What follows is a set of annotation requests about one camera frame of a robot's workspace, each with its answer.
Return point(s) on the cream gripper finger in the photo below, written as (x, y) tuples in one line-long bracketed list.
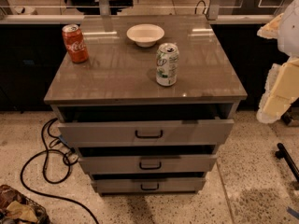
[(281, 90), (270, 30)]

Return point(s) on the green white 7up can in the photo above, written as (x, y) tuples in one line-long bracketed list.
[(166, 64)]

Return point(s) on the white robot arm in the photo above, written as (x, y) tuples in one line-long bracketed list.
[(288, 34)]

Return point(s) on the white paper bowl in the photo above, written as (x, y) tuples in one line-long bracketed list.
[(145, 35)]

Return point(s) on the red coca-cola can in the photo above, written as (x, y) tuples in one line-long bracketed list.
[(74, 43)]

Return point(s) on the black metal stand leg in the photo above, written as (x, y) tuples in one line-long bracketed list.
[(282, 153)]

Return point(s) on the bottom grey drawer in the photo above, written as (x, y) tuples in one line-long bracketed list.
[(181, 184)]

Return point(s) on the grey drawer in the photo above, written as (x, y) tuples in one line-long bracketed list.
[(147, 164), (181, 184), (146, 133)]

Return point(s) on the grey drawer cabinet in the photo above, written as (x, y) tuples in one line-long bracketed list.
[(118, 83)]

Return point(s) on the top grey drawer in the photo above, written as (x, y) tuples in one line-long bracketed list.
[(146, 133)]

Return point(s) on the middle grey drawer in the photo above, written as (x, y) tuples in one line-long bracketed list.
[(147, 164)]

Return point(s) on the basket with cloths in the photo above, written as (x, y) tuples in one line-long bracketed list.
[(16, 208)]

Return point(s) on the glass partition rail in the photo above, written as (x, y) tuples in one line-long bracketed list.
[(212, 14)]

